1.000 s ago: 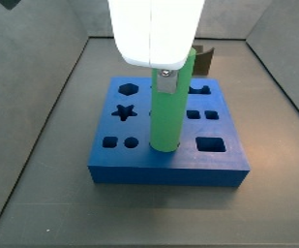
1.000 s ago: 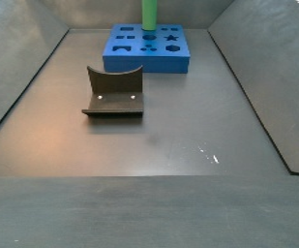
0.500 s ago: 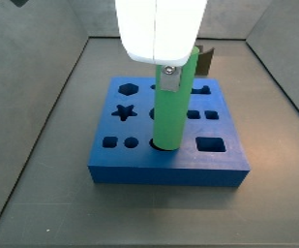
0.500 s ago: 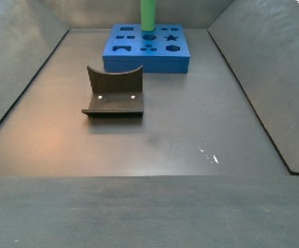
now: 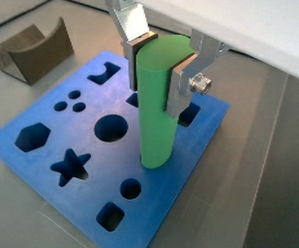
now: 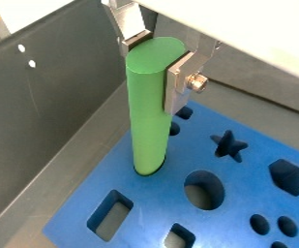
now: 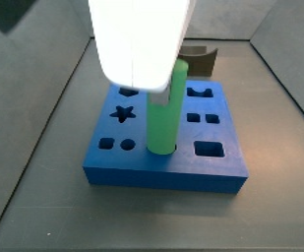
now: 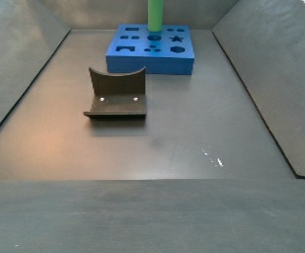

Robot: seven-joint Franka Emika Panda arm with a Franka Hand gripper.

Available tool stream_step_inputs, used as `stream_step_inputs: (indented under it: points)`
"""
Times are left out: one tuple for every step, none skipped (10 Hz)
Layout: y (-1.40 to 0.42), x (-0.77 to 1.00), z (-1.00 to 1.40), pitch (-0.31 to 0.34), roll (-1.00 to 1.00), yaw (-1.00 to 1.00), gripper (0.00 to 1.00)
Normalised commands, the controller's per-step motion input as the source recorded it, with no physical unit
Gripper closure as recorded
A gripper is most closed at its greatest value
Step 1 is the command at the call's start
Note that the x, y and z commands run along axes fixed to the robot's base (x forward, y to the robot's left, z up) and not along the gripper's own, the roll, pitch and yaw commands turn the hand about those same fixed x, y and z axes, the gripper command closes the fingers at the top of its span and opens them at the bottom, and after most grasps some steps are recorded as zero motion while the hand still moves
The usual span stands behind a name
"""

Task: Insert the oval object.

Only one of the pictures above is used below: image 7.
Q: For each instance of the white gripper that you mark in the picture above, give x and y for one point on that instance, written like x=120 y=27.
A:
x=139 y=35

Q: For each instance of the green oval peg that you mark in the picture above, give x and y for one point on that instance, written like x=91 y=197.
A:
x=163 y=118

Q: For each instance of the dark curved block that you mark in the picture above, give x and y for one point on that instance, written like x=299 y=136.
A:
x=200 y=59

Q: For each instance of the blue shape sorter block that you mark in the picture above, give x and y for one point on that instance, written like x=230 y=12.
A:
x=207 y=162

